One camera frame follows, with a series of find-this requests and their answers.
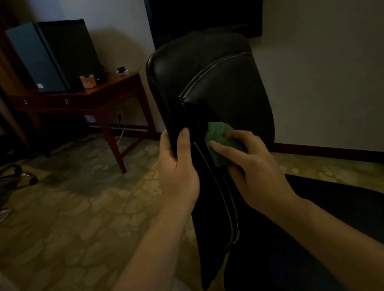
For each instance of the person's right hand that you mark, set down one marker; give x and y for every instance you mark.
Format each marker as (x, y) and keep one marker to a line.
(261, 179)

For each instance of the person's left hand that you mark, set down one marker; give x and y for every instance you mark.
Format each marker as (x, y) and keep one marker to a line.
(180, 182)

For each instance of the green cleaning cloth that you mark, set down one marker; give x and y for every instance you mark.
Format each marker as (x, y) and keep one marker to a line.
(218, 135)

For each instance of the black leather chair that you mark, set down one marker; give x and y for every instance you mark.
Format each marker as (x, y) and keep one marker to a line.
(223, 90)

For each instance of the person's left forearm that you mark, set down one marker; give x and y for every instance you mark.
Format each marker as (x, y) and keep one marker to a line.
(139, 286)

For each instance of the person's right forearm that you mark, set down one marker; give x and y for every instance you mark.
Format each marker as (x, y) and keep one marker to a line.
(355, 251)

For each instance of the dark red baseboard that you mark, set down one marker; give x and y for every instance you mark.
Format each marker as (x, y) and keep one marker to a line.
(345, 155)

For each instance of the dark red wooden table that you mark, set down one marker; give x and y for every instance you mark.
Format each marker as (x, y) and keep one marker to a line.
(101, 91)

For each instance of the small black white device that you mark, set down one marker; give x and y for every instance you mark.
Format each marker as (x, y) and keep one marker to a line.
(121, 70)

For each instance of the pink tissue box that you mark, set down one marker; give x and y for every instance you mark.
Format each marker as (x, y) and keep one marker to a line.
(88, 82)

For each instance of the black mini fridge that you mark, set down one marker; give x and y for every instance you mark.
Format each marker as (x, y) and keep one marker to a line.
(57, 56)

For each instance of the black wall plug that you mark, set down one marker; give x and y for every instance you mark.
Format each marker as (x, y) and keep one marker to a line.
(119, 116)

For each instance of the black wall television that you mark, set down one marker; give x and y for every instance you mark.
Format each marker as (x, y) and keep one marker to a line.
(207, 0)

